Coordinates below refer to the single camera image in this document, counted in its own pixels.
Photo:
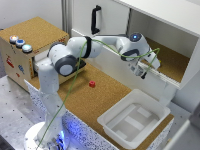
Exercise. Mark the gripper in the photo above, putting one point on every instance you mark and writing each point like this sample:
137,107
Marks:
137,67

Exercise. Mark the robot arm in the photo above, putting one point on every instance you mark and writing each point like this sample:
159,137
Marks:
49,83

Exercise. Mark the pink block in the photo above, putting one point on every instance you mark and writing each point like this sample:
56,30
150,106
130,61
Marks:
92,84

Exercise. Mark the white plastic box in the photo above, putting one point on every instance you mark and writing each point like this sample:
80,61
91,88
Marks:
133,123

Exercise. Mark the white sliding door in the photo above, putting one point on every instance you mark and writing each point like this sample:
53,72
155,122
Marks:
113,16

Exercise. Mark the white cabinet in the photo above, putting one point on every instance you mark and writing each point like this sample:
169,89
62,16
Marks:
160,10

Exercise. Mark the wooden drawer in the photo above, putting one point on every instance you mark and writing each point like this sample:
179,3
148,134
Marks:
39,64

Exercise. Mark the wooden drawer box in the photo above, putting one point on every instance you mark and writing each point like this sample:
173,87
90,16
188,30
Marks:
33,30

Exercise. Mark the green button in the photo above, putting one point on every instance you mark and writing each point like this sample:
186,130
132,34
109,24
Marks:
27,48

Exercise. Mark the blue button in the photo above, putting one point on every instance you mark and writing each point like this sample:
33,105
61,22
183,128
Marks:
20,42

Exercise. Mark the red button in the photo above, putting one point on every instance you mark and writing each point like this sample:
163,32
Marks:
13,39

